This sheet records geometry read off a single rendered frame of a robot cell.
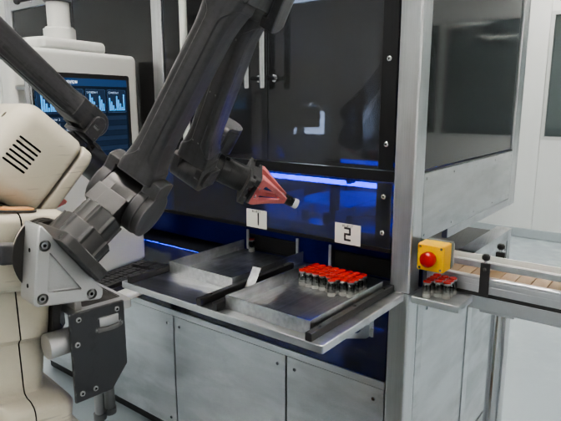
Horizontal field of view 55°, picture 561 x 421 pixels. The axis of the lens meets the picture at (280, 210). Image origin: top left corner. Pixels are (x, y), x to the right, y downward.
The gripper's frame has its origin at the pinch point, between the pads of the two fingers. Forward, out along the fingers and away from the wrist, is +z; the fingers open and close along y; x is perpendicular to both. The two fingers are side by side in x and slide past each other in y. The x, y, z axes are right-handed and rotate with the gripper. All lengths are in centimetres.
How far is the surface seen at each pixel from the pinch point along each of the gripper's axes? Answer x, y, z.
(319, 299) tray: 26.3, 8.0, 26.1
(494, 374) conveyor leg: 23, 1, 80
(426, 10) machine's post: -45, 36, 17
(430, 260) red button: 2.4, 7.9, 44.4
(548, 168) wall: 26, 375, 335
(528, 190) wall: 55, 377, 337
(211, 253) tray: 51, 45, 3
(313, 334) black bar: 19.8, -14.8, 18.1
